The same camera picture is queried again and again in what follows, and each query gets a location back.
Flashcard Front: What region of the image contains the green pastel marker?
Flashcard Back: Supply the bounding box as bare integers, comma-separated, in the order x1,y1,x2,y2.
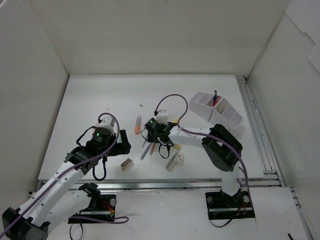
165,152,178,172

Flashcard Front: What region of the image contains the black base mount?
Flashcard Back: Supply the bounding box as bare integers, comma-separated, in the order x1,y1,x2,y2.
205,189,256,220
67,183,117,224

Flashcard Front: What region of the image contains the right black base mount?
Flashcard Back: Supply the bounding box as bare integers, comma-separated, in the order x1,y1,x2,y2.
205,189,256,220

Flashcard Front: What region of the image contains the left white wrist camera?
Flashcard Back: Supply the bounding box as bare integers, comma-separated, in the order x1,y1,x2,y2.
96,116,115,134

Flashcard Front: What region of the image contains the blue ballpoint pen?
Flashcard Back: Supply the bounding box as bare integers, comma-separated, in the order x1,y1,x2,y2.
213,90,218,106

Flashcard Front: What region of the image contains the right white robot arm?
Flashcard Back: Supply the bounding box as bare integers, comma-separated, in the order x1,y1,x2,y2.
143,117,248,206

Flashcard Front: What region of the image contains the orange pastel highlighter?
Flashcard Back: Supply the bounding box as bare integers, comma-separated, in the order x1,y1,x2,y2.
149,142,156,156

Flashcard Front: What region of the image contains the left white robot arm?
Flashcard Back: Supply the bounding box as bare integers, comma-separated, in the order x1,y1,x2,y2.
1,127,131,240

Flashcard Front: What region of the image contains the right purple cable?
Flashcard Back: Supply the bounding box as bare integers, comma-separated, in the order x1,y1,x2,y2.
154,94,251,193

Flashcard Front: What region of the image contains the purple divided organizer box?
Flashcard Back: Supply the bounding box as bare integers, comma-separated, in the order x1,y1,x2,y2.
188,91,243,131

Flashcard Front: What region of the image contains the white eraser with label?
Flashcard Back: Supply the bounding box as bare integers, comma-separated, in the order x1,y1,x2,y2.
176,154,185,167

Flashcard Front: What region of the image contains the purple pastel highlighter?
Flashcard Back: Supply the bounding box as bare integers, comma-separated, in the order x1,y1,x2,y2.
140,143,152,161

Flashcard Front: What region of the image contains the tan eraser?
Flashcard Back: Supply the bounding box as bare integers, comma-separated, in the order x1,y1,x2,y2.
173,144,181,151

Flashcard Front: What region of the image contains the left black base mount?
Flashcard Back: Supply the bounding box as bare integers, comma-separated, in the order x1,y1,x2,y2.
67,183,117,224

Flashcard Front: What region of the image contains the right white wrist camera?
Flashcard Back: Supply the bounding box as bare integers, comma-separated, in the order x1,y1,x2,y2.
155,109,169,125

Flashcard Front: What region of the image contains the orange highlighter marker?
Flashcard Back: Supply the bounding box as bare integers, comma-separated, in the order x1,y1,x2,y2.
134,115,142,135

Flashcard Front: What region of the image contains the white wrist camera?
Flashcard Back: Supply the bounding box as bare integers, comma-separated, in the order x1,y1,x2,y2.
155,109,169,125
96,116,115,134

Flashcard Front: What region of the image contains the red gel pen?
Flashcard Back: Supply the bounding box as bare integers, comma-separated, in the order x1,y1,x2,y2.
213,95,221,106

